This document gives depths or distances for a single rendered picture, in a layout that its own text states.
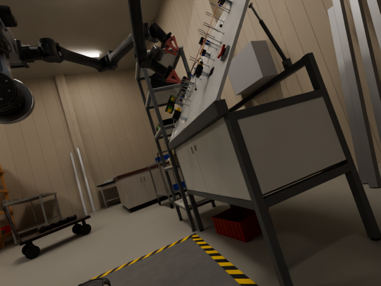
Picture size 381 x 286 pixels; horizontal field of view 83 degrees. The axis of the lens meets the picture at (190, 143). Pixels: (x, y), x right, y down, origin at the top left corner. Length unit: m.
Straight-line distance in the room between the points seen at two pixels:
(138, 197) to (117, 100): 5.27
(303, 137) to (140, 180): 3.87
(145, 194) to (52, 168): 4.62
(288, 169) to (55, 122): 8.37
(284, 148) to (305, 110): 0.24
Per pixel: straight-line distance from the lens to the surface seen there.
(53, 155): 8.66
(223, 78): 1.01
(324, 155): 1.23
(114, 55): 1.58
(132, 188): 4.62
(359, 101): 2.33
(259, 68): 3.37
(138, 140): 8.73
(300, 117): 1.17
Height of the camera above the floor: 0.66
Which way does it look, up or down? 4 degrees up
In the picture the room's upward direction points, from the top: 18 degrees counter-clockwise
